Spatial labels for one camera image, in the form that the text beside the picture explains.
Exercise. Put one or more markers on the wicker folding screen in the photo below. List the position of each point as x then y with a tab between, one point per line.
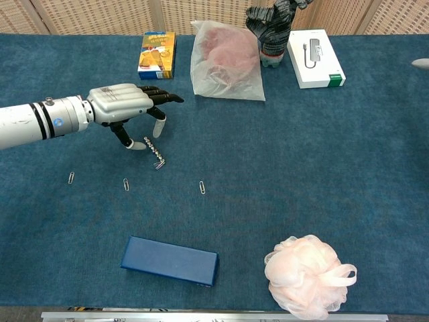
100	16

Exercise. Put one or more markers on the white bag with pink mesh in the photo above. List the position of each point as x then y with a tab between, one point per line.
224	63

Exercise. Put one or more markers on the blue rectangular box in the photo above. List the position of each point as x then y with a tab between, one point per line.
167	260

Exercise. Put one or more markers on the grey knit work glove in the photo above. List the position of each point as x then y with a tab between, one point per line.
273	27

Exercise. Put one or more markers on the yellow snack box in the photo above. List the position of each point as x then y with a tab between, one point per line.
157	55

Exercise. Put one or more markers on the clear plastic bottle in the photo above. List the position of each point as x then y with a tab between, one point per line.
272	61

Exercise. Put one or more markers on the blue felt table cover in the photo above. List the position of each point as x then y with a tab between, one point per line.
268	151

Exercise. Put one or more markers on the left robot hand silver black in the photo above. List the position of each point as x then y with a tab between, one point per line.
117	102

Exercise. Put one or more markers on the silver metal bead chain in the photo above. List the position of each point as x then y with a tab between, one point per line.
152	149

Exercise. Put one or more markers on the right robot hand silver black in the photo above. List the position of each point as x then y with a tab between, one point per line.
422	63

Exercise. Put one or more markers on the pink mesh bath pouf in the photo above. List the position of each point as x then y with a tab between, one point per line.
305	275

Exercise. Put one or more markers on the white USB hub box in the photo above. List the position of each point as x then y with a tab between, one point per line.
315	60

